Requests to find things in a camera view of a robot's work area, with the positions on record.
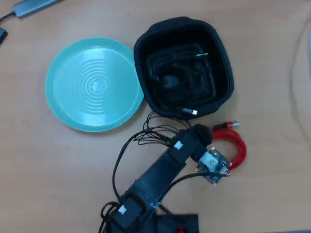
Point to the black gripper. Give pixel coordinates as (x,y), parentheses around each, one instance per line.
(184,145)

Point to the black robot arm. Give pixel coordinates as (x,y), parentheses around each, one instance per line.
(155,174)

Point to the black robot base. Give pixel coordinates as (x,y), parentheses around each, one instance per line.
(170,223)

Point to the black square bowl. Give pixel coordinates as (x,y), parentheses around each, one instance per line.
(218,72)

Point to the grey usb hub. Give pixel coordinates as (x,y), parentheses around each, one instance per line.
(31,7)

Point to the dark flat connector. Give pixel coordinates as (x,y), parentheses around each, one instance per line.
(3,35)

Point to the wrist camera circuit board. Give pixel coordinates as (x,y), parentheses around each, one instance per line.
(211,165)

